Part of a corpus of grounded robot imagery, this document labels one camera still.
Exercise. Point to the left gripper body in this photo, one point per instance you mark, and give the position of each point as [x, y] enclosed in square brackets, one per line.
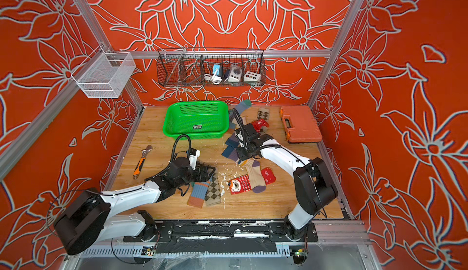
[187, 180]

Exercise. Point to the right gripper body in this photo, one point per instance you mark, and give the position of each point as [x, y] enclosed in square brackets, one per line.
[244, 153]

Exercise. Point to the cream purple striped sock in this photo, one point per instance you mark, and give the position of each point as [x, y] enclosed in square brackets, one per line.
[252, 166]
[233, 141]

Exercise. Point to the red penguin christmas sock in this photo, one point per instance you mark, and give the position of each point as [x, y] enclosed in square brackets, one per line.
[242, 184]

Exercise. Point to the green plastic basket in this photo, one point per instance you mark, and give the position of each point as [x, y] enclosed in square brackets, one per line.
[199, 120]

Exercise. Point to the brown argyle sock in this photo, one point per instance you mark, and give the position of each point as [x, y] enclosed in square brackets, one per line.
[263, 114]
[213, 194]

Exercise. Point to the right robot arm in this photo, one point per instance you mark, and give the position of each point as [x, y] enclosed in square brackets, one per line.
[313, 183]

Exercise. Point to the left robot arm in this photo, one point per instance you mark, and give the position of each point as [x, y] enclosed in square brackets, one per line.
[100, 215]

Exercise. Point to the red snowflake christmas sock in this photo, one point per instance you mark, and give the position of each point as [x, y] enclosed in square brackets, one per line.
[261, 126]

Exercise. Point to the orange adjustable wrench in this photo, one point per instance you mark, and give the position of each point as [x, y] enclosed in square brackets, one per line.
[141, 162]

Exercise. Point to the orange tool case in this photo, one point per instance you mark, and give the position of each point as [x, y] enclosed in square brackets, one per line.
[300, 125]

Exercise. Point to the white dotted box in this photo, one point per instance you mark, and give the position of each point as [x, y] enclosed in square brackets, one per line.
[252, 77]

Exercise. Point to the white power adapter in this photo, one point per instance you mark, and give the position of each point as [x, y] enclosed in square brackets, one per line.
[235, 74]

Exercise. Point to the blue white small box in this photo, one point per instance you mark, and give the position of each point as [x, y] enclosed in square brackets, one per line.
[216, 70]

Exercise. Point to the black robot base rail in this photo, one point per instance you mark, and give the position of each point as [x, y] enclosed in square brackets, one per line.
[227, 236]

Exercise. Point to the black wire wall basket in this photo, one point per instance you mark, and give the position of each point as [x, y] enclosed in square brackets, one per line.
[192, 67]

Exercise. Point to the clear acrylic wall bin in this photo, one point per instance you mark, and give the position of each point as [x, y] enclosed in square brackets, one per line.
[103, 77]

